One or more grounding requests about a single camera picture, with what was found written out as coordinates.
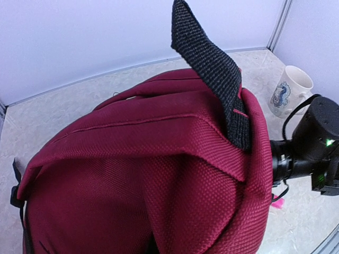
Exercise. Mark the red student backpack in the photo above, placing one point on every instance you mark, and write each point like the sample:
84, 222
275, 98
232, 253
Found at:
180, 163

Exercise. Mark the cream ceramic mug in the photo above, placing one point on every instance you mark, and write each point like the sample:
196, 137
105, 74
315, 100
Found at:
293, 88

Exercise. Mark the pink highlighter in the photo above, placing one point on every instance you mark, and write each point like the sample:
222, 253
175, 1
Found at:
277, 203

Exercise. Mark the right frame post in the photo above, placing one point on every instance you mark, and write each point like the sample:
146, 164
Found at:
279, 26

